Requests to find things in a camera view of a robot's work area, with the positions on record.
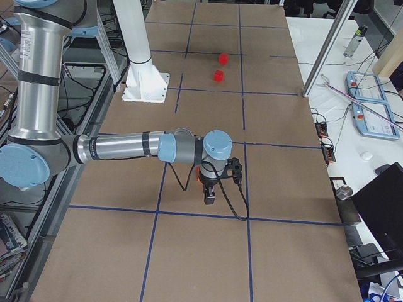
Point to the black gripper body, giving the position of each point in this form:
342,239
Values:
208,184

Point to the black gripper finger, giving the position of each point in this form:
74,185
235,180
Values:
209,195

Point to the red block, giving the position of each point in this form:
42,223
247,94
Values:
223,59
218,76

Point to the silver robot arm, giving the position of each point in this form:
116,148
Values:
35,151

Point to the steel cup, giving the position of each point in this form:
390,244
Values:
344,192

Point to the reacher grabber stick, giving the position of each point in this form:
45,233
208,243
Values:
353,100

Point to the black laptop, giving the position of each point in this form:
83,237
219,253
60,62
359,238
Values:
379,204

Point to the teach pendant lower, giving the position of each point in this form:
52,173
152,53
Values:
369,125

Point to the teach pendant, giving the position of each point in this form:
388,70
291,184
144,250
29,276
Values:
365,87
369,125

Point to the teach pendant upper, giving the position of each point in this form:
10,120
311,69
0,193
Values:
365,87

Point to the clear plastic bottle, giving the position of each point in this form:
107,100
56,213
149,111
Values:
355,41

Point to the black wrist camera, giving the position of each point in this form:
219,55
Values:
233,170

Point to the white camera pole base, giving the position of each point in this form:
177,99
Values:
144,82

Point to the aluminium frame post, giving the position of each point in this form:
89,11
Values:
342,16

